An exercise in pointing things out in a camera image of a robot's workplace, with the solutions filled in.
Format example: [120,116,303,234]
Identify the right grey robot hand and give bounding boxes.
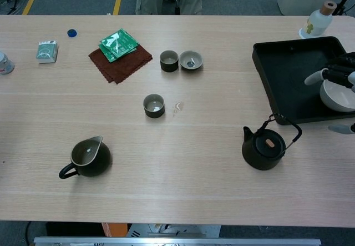
[304,52,355,134]

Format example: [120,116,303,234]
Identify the black teapot with wire handle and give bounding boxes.
[241,113,302,171]

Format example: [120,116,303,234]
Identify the large grey bowl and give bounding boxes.
[319,79,355,112]

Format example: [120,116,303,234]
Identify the black plastic tray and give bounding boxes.
[252,36,355,125]

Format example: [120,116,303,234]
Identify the frosted bottle with wooden cap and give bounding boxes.
[298,1,338,39]

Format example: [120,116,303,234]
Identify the small grey tea bowl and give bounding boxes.
[179,50,204,73]

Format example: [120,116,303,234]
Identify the dark cylindrical teacup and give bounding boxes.
[143,93,165,119]
[159,50,179,73]

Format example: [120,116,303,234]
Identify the brown cloth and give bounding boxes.
[88,43,153,85]

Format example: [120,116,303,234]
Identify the green tea packet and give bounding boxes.
[98,42,139,63]
[100,28,139,58]

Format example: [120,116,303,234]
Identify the white equipment under table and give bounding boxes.
[126,223,222,238]

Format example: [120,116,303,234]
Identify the orange object under table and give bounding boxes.
[101,222,128,238]

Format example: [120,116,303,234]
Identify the small green white packet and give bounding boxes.
[35,40,59,64]

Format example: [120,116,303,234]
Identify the silver metal can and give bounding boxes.
[0,51,15,76]

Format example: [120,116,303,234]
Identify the aluminium rail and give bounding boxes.
[33,237,322,246]

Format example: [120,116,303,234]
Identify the dark pitcher with handle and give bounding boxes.
[58,135,111,179]

